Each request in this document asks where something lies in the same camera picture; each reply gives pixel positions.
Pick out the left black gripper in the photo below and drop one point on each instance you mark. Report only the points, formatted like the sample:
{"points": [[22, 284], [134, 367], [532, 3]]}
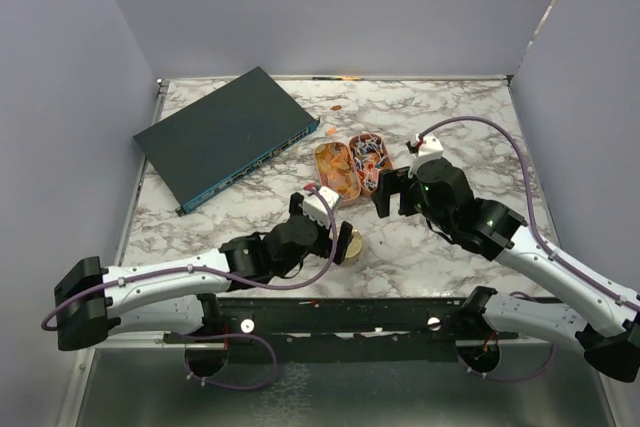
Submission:
{"points": [[296, 210]]}

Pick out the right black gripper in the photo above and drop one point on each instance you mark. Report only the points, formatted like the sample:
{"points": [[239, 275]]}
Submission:
{"points": [[389, 183]]}

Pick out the pink tray of lollipops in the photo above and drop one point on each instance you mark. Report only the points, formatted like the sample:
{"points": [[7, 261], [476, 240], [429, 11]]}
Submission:
{"points": [[371, 157]]}

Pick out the gold jar lid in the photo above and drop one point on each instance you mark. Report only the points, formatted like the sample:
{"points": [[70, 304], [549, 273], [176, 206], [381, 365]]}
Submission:
{"points": [[355, 245]]}

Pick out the pink tray of popsicle candies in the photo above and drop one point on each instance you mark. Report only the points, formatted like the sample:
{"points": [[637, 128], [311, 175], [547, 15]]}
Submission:
{"points": [[336, 170]]}

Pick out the clear plastic jar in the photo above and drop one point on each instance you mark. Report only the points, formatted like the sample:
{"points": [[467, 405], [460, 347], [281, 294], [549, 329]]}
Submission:
{"points": [[351, 259]]}

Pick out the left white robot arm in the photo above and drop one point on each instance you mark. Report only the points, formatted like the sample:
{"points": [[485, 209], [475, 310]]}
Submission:
{"points": [[94, 302]]}

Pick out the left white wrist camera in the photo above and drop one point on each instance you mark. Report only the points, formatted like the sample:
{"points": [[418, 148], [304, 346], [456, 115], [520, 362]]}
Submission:
{"points": [[319, 206]]}

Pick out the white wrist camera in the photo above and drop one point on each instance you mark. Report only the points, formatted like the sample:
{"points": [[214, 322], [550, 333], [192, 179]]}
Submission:
{"points": [[319, 206], [425, 149]]}

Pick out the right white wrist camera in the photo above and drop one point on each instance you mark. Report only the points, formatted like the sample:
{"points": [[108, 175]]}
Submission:
{"points": [[425, 149]]}

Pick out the dark blue network switch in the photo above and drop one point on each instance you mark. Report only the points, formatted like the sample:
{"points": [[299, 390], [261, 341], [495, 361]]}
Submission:
{"points": [[209, 145]]}

